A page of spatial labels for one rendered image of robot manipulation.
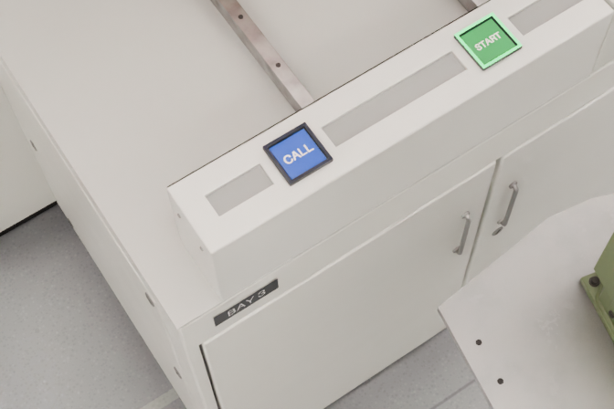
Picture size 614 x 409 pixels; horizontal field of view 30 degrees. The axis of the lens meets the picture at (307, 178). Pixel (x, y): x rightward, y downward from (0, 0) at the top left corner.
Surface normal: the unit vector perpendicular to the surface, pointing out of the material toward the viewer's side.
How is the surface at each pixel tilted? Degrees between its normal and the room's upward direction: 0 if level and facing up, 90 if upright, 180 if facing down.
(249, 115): 0
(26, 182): 90
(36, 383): 0
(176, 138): 0
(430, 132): 90
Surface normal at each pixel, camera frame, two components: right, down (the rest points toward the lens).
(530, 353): -0.01, -0.45
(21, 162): 0.55, 0.74
